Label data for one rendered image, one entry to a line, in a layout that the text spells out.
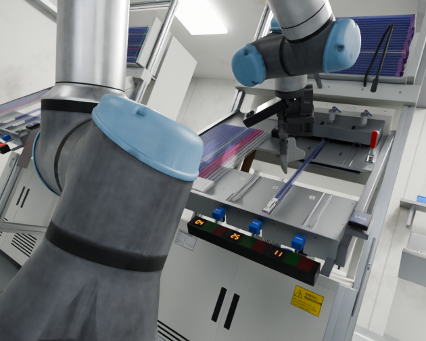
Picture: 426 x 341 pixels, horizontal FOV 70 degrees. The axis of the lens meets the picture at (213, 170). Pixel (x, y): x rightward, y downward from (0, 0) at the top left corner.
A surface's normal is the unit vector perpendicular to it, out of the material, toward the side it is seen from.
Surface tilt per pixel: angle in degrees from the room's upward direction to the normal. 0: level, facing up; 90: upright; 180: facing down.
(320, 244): 133
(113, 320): 72
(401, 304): 90
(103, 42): 91
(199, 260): 90
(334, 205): 43
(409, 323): 90
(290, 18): 165
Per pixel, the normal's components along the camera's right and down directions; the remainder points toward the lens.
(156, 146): 0.37, -0.04
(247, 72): -0.69, 0.52
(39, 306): -0.09, -0.46
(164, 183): 0.63, 0.13
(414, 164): -0.49, -0.27
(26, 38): 0.80, 0.22
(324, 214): -0.08, -0.87
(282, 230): -0.57, 0.44
